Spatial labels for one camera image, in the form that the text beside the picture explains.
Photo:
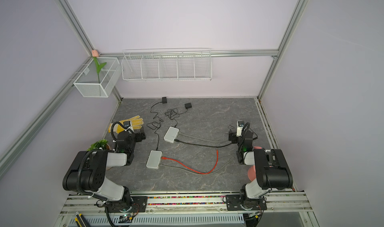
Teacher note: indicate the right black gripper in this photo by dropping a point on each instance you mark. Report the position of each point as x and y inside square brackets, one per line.
[233, 137]

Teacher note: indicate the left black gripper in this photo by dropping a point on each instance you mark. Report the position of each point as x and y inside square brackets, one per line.
[139, 138]

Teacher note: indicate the white network switch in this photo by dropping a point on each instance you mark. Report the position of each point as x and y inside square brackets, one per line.
[154, 159]
[171, 134]

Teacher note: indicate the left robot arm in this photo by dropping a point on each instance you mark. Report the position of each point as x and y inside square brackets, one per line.
[87, 174]

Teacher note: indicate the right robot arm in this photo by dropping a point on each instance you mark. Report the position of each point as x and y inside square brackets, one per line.
[269, 171]

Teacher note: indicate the yellow white work glove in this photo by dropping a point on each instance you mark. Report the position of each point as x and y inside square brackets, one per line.
[135, 123]

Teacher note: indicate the potted green plant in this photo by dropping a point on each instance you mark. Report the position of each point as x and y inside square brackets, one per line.
[101, 144]

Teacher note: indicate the pink watering can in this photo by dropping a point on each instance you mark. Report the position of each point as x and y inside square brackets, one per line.
[251, 170]

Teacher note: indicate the small white mesh basket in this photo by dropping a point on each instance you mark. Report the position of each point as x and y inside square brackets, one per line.
[87, 81]

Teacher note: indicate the artificial pink tulip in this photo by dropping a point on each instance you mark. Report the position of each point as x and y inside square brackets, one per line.
[99, 66]

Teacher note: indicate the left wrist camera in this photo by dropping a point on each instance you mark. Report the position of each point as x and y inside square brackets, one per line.
[128, 127]

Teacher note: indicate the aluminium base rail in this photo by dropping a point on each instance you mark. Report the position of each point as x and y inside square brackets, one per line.
[190, 209]

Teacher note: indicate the long white wire basket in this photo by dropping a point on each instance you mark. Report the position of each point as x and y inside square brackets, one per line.
[167, 64]

